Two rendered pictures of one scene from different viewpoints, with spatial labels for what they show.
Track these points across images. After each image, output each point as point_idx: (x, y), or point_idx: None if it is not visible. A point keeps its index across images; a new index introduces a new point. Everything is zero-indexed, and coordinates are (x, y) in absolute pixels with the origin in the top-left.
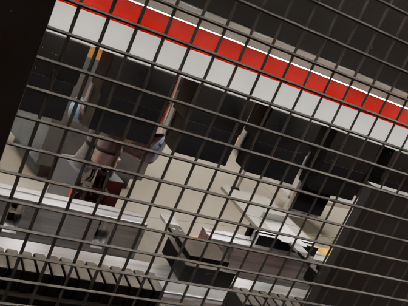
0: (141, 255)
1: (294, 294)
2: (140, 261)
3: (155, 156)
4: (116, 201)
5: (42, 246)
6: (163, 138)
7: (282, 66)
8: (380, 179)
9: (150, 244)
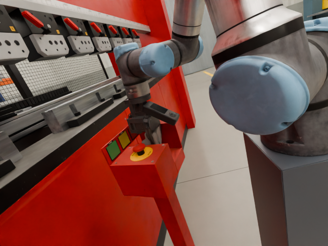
0: (52, 136)
1: None
2: (23, 112)
3: (228, 113)
4: (284, 201)
5: (54, 100)
6: (221, 64)
7: None
8: None
9: (55, 139)
